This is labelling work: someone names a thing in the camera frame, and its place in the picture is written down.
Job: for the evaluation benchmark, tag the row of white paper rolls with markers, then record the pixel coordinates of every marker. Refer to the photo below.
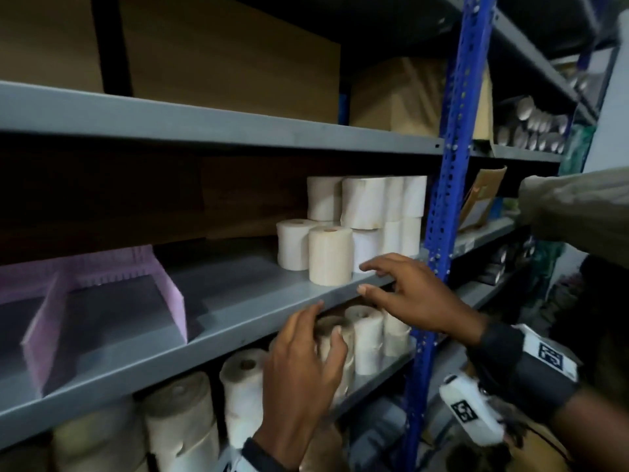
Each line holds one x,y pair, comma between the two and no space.
182,422

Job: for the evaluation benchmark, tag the brown cardboard box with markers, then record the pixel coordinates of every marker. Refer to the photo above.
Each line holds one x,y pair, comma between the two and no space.
98,206
226,54
250,196
44,39
393,98

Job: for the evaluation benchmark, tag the blue perforated rack post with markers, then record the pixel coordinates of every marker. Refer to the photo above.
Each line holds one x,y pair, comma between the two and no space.
457,142

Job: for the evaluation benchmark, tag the black wristband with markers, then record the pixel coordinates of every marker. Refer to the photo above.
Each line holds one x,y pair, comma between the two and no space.
265,459
511,373

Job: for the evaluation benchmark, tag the row of grey tube ends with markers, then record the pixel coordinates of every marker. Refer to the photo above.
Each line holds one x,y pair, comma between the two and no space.
535,125

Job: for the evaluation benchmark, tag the person's left hand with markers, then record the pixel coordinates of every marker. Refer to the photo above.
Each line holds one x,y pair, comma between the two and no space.
295,383

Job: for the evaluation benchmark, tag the black left wristband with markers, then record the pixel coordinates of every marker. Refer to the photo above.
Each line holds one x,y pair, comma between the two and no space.
265,459

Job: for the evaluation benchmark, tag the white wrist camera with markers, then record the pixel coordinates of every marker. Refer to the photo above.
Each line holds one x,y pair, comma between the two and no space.
231,462
472,412

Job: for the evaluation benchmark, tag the black right wristband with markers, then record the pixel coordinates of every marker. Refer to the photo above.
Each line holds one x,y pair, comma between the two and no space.
511,373

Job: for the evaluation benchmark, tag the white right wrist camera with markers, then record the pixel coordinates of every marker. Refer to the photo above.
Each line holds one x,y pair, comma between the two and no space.
472,412

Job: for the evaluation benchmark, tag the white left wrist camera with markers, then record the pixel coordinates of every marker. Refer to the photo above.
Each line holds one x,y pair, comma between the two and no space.
231,462

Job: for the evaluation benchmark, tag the person's right forearm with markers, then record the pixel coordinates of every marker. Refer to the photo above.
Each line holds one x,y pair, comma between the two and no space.
599,432

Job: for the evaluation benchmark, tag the stack of white paper rolls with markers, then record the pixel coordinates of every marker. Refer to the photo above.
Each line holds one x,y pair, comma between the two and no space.
363,201

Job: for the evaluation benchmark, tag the person's right hand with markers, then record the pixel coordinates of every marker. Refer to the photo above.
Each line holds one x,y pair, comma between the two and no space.
427,304

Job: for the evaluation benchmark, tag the white marker tag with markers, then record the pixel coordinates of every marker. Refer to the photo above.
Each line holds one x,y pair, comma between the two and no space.
550,356

